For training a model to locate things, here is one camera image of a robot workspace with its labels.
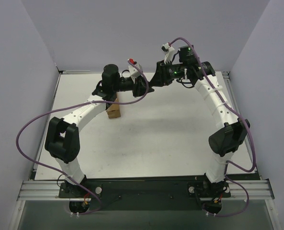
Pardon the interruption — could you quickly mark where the brown cardboard express box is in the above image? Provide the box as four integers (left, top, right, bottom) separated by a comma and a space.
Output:
106, 104, 121, 119

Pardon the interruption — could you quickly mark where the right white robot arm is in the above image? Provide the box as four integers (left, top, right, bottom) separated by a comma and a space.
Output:
149, 43, 249, 183

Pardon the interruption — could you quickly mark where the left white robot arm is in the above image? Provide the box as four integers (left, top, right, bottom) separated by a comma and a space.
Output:
45, 59, 149, 197

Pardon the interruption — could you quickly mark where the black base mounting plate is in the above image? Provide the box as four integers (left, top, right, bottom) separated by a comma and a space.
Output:
58, 175, 231, 214

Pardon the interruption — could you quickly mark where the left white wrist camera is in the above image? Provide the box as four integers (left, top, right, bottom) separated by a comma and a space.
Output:
127, 58, 143, 83

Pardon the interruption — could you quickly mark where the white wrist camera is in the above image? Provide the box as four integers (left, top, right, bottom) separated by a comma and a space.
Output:
127, 58, 143, 83
161, 43, 176, 64

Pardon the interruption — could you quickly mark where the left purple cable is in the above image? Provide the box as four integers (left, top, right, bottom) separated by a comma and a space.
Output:
16, 59, 148, 215

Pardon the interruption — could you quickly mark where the purple cable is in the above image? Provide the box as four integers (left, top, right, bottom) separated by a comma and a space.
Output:
169, 37, 257, 217
16, 59, 148, 215

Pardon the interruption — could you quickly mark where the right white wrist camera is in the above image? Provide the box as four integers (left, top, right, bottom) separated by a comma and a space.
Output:
161, 43, 176, 64

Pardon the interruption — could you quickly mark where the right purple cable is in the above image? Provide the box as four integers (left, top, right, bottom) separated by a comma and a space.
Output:
169, 37, 257, 217

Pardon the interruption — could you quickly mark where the aluminium frame rail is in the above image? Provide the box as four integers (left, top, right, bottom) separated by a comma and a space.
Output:
17, 180, 274, 201

